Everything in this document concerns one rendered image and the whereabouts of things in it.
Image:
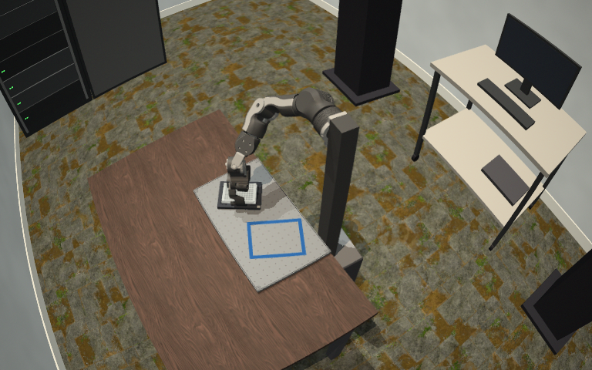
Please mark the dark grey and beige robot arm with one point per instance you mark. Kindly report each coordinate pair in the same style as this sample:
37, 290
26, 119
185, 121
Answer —
308, 104

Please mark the blue tape outline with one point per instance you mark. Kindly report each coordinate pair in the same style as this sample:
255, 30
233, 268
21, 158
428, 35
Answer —
274, 222

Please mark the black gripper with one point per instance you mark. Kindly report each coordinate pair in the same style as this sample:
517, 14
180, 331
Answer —
239, 182

